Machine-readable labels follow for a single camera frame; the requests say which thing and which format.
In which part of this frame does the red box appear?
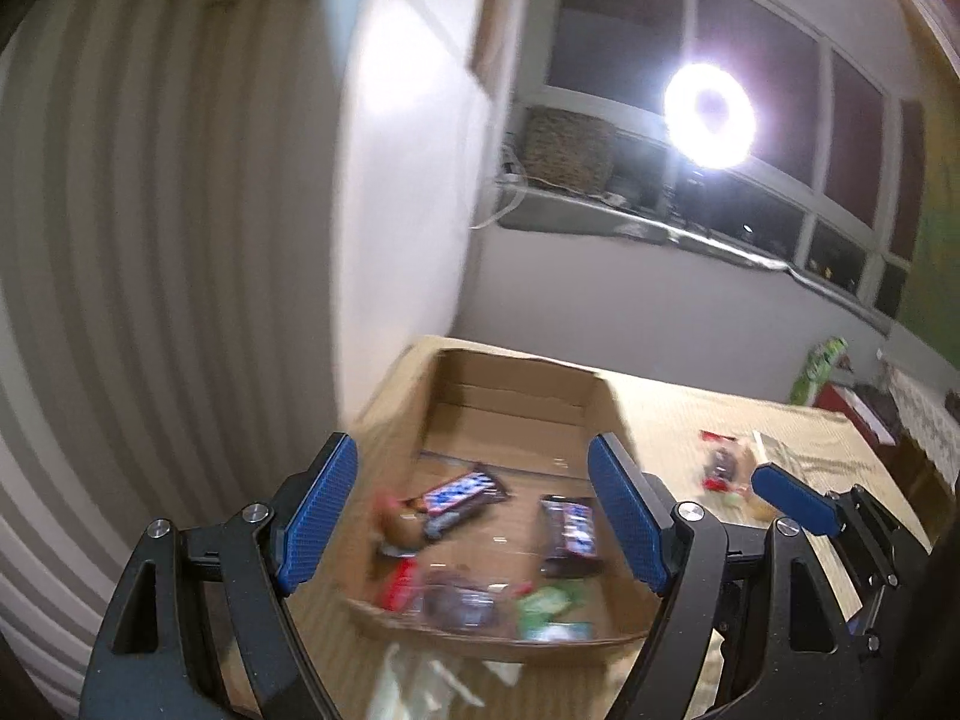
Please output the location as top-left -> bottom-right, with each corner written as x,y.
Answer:
816,384 -> 865,419

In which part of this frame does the brown chocolate bar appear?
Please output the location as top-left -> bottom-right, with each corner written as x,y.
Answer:
420,469 -> 513,537

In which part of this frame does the clear packet with red seal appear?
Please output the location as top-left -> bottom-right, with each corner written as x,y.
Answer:
699,430 -> 755,496

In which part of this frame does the window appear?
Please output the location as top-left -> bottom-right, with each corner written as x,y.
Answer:
480,0 -> 927,323

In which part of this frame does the ring light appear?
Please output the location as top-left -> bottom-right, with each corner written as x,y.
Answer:
664,64 -> 757,170

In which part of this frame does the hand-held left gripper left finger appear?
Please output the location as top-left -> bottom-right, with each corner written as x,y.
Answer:
82,431 -> 359,720

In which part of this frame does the white board panel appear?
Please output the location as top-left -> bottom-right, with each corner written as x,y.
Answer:
341,0 -> 497,421

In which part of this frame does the clear packet dark filling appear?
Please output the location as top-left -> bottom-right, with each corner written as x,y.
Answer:
420,570 -> 518,635

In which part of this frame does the cardboard box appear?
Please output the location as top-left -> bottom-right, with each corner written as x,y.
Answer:
341,345 -> 668,665

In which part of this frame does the small black packet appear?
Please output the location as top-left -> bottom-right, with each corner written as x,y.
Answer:
538,493 -> 605,578

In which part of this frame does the green jelly cup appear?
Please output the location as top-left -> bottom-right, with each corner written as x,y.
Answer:
517,581 -> 595,642

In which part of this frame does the wooden shelf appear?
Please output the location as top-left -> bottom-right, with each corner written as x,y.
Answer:
472,0 -> 520,100

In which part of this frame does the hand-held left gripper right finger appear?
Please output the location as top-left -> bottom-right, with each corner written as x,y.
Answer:
587,433 -> 860,720

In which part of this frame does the clear cracker packet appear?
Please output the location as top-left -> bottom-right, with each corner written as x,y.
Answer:
742,431 -> 812,522

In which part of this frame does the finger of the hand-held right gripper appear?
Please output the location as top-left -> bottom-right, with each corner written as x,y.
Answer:
752,463 -> 901,590

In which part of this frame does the brown pastry packet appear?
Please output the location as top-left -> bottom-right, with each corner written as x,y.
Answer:
375,495 -> 430,560

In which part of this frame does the white lace cloth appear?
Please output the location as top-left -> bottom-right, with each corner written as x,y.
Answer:
885,367 -> 960,496

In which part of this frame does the green gift bag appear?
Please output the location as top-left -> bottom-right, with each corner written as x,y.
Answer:
789,337 -> 850,406

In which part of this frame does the yellow green wall map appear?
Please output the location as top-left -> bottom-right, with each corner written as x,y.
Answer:
892,52 -> 960,368

